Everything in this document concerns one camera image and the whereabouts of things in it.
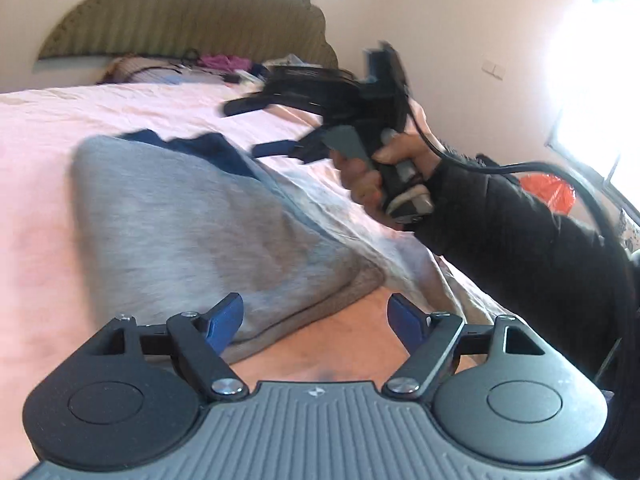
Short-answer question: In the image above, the person's right hand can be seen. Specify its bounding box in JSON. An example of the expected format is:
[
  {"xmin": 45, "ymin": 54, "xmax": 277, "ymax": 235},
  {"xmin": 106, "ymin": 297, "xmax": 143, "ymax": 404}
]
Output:
[{"xmin": 331, "ymin": 99, "xmax": 444, "ymax": 231}]

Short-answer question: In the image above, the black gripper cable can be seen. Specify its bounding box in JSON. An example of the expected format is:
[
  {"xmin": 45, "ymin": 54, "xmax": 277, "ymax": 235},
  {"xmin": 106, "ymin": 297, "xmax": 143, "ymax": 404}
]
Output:
[{"xmin": 406, "ymin": 101, "xmax": 637, "ymax": 380}]

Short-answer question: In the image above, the pile of light clothes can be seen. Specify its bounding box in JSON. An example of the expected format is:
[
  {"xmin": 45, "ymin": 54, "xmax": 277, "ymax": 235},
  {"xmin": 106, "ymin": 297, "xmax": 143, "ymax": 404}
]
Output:
[{"xmin": 250, "ymin": 54, "xmax": 331, "ymax": 82}]

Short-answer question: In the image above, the magenta garment on bed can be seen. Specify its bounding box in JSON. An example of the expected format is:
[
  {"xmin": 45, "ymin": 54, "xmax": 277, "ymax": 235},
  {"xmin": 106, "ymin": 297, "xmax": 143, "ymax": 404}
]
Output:
[{"xmin": 198, "ymin": 54, "xmax": 254, "ymax": 73}]

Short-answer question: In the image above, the grey knitted sweater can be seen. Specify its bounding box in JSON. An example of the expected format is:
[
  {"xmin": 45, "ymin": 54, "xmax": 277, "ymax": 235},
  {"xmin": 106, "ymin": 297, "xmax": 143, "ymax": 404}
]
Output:
[{"xmin": 70, "ymin": 129, "xmax": 494, "ymax": 364}]

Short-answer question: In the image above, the orange plastic bag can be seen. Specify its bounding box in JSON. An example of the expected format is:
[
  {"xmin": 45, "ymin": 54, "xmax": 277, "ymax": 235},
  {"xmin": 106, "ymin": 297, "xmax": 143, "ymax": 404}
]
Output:
[{"xmin": 518, "ymin": 174, "xmax": 576, "ymax": 216}]

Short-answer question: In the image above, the pink bed sheet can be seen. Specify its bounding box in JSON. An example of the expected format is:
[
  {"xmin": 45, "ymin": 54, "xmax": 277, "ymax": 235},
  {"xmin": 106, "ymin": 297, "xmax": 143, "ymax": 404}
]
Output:
[{"xmin": 1, "ymin": 84, "xmax": 501, "ymax": 479}]

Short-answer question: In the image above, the white wall switch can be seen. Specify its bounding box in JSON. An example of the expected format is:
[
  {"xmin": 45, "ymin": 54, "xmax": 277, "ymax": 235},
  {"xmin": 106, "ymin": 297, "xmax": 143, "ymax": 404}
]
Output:
[{"xmin": 482, "ymin": 60, "xmax": 506, "ymax": 80}]

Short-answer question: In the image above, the black sleeved right forearm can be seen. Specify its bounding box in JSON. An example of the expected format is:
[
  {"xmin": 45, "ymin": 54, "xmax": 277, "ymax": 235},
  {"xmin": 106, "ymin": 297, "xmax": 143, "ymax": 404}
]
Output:
[{"xmin": 414, "ymin": 164, "xmax": 620, "ymax": 377}]

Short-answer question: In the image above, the bright window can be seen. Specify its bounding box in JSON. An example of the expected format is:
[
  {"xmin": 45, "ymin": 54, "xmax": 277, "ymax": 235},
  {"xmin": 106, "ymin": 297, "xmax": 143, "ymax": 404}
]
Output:
[{"xmin": 547, "ymin": 0, "xmax": 639, "ymax": 208}]

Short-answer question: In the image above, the olive padded headboard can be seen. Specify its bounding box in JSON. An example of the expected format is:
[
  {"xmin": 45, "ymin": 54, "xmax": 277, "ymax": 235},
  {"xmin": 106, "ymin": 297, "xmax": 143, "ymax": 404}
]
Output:
[{"xmin": 38, "ymin": 0, "xmax": 338, "ymax": 68}]

